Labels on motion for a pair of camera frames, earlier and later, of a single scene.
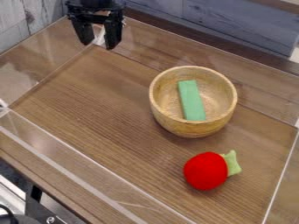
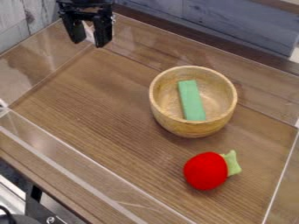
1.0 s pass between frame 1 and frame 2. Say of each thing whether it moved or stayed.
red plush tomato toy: stayed
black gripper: moved
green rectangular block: stayed
